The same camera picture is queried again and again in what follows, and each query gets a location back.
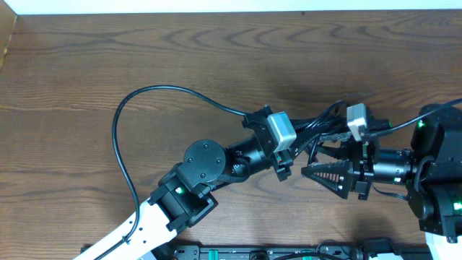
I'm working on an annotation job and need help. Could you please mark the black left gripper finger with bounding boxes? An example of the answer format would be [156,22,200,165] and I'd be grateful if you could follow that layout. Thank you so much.
[290,118,328,132]
[289,128,325,157]

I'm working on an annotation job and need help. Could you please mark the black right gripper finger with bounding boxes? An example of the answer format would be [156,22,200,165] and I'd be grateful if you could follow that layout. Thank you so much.
[301,161,353,199]
[318,131,352,142]

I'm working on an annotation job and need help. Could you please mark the black usb cable bundle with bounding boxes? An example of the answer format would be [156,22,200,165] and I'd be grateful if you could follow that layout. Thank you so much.
[288,100,351,165]

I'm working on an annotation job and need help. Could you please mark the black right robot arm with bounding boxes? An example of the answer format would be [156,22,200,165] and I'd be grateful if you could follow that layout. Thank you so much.
[301,101,461,259]

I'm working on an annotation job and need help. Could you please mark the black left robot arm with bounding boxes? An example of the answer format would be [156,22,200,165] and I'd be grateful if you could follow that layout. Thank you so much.
[78,108,329,259]

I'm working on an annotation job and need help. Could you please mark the wooden panel at left edge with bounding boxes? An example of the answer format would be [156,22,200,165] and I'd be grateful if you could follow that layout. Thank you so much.
[0,0,17,67]

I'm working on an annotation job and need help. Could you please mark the black right camera cable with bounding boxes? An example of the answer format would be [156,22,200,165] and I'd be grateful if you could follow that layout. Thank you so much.
[367,97,462,140]

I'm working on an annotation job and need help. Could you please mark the black camera cable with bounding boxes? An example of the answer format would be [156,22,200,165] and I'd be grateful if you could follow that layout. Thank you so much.
[367,97,462,140]
[93,84,248,260]

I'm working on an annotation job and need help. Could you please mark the black left camera cable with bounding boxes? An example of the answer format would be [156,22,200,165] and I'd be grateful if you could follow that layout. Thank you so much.
[93,84,248,260]

